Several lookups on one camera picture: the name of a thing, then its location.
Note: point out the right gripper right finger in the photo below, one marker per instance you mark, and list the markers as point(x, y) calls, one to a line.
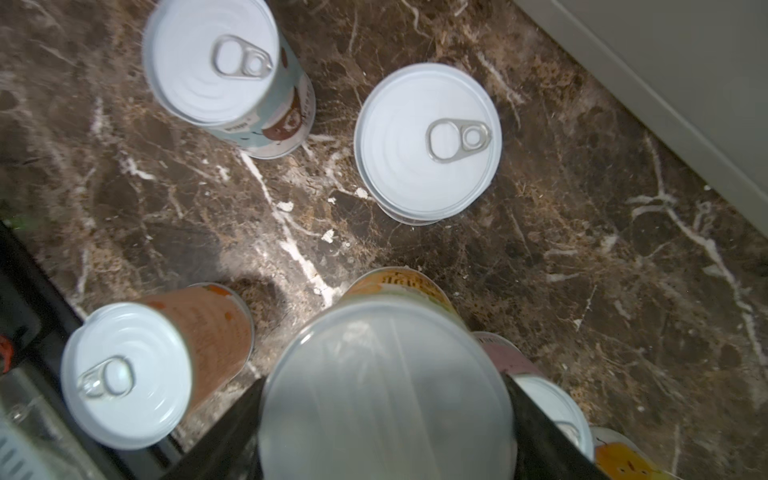
point(544, 452)

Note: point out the teal bear label can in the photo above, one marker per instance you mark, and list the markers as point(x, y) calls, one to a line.
point(225, 67)

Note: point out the orange peach label can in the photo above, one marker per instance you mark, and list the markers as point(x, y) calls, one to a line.
point(135, 369)

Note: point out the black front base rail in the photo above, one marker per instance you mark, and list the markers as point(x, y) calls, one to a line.
point(39, 437)

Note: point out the green orange plastic-lid can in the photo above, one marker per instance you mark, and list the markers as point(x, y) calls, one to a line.
point(387, 383)

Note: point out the light blue label can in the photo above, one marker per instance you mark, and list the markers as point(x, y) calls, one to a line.
point(427, 143)

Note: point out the pink label can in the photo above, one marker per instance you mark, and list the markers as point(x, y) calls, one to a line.
point(555, 403)

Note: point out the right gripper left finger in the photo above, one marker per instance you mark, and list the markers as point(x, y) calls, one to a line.
point(230, 448)

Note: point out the grey metal cabinet box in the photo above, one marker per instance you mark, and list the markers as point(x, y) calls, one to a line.
point(693, 72)

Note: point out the yellow label can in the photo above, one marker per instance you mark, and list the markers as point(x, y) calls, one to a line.
point(620, 458)

